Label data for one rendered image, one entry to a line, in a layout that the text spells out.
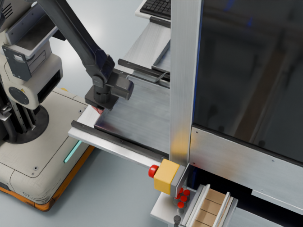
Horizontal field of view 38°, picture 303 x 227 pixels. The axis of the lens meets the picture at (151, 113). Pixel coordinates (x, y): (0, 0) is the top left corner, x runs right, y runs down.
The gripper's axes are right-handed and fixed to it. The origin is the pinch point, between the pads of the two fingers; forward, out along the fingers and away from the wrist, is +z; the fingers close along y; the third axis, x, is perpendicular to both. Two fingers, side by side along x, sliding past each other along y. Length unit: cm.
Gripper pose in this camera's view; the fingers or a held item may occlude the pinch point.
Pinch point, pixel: (100, 111)
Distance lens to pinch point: 156.4
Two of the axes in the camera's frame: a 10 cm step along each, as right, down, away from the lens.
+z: -1.3, 5.6, 8.2
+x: 4.2, -7.2, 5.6
